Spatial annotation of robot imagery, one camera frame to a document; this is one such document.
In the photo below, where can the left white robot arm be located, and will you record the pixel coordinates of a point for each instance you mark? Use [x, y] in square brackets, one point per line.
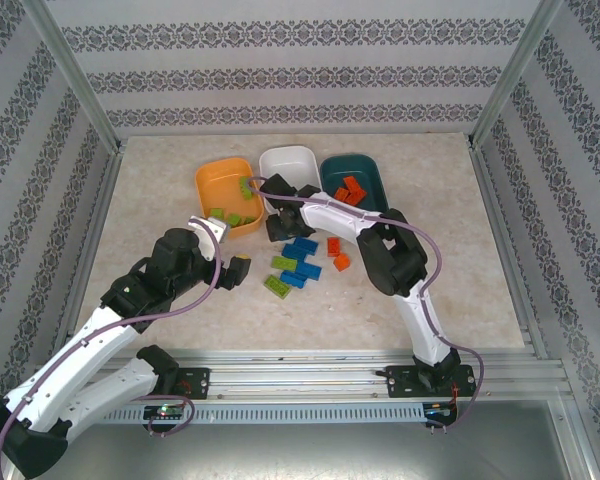
[115, 390]

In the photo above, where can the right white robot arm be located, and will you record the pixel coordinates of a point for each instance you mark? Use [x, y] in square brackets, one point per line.
[330, 220]

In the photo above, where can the white plastic container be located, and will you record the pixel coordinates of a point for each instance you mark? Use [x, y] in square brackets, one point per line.
[290, 162]

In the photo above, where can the orange plastic container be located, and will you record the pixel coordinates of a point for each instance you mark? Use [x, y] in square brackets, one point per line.
[220, 187]

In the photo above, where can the teal plastic container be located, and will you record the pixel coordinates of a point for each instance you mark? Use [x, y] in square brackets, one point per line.
[340, 170]

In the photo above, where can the left controller board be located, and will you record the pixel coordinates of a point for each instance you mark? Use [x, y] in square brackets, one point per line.
[165, 411]

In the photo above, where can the controller board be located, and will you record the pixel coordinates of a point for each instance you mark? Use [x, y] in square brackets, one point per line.
[165, 411]
[437, 409]

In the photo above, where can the grey metal base panel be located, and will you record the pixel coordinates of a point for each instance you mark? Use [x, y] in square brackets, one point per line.
[330, 450]

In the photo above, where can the right controller board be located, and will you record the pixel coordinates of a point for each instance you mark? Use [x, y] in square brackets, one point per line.
[437, 409]

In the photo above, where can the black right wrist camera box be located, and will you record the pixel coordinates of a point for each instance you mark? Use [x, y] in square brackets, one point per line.
[278, 185]

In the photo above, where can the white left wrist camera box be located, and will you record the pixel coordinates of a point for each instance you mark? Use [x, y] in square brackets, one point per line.
[207, 230]

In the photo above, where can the left aluminium side rail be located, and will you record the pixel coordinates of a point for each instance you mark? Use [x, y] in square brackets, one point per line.
[91, 240]

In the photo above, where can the aluminium side rail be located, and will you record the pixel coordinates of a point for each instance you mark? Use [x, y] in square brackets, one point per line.
[91, 240]
[510, 250]

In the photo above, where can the left black mount plate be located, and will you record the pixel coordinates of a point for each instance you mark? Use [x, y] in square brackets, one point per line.
[197, 382]

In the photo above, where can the black mount plate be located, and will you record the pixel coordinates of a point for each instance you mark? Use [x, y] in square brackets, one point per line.
[197, 382]
[400, 382]

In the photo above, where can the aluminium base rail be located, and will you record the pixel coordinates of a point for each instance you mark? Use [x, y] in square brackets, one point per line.
[300, 380]

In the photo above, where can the right black mount plate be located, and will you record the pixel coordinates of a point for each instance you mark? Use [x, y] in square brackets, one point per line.
[400, 382]

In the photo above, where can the left aluminium corner post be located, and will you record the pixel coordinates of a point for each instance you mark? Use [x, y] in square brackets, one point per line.
[77, 75]

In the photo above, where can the aluminium corner post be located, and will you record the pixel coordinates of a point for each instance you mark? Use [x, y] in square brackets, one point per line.
[77, 75]
[512, 75]

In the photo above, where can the right aluminium side rail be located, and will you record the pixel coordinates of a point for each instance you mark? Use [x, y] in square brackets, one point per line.
[510, 250]

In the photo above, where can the right aluminium corner post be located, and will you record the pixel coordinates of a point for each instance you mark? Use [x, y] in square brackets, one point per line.
[512, 75]

